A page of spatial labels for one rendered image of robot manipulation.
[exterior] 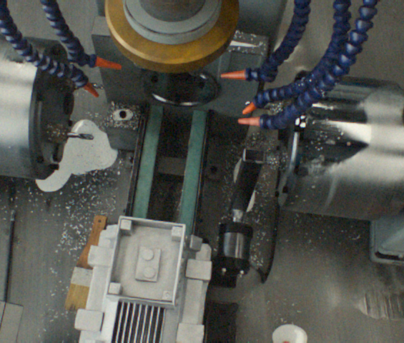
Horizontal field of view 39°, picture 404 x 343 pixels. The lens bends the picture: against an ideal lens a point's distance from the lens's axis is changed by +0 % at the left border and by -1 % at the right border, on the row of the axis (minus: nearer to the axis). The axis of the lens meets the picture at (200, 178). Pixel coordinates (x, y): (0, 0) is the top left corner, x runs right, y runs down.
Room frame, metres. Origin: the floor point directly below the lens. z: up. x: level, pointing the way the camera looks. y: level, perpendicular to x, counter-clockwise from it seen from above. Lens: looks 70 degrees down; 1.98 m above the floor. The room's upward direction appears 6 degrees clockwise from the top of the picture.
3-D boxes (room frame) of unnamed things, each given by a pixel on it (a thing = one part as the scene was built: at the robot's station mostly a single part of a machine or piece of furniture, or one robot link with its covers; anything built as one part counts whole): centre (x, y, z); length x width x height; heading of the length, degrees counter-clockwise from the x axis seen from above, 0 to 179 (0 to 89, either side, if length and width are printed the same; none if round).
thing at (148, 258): (0.18, 0.07, 1.11); 0.12 x 0.11 x 0.07; 178
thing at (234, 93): (0.60, 0.06, 0.97); 0.30 x 0.11 x 0.34; 88
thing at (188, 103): (0.53, 0.06, 1.02); 0.15 x 0.02 x 0.15; 88
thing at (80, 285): (0.23, 0.21, 0.80); 0.21 x 0.05 x 0.01; 174
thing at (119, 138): (0.52, 0.17, 0.86); 0.07 x 0.06 x 0.12; 88
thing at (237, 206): (0.31, -0.07, 1.12); 0.04 x 0.03 x 0.26; 178
